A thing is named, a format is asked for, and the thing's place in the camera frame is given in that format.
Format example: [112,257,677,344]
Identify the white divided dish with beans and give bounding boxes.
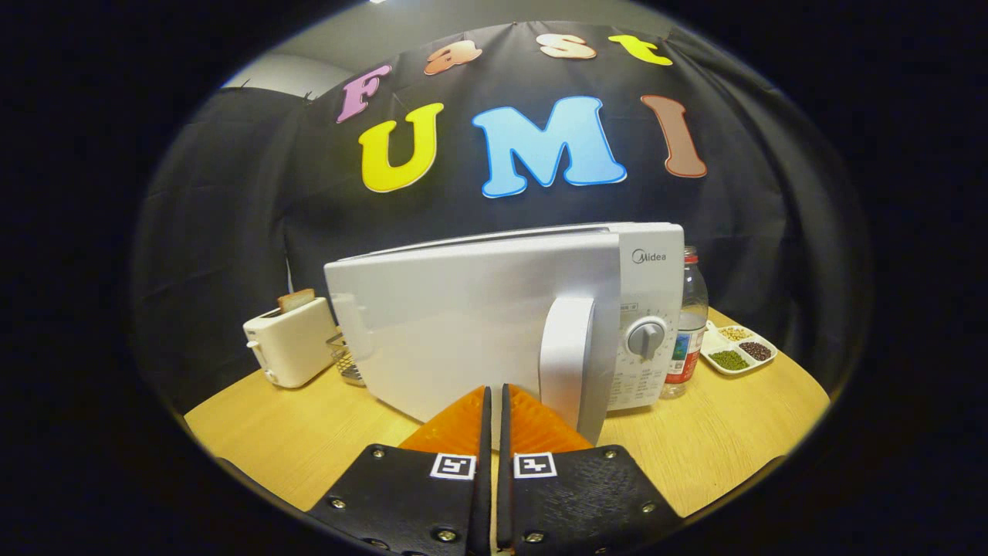
[700,322,779,377]

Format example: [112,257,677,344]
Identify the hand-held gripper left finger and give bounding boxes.
[306,385,493,556]

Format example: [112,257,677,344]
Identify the metal wire basket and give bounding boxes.
[327,332,366,388]

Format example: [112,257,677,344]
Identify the clear plastic water bottle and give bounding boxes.
[659,246,709,400]

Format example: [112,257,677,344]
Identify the white toaster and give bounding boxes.
[242,297,341,389]

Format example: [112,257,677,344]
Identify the white microwave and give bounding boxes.
[323,222,686,448]

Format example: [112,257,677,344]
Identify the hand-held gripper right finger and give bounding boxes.
[496,383,685,556]

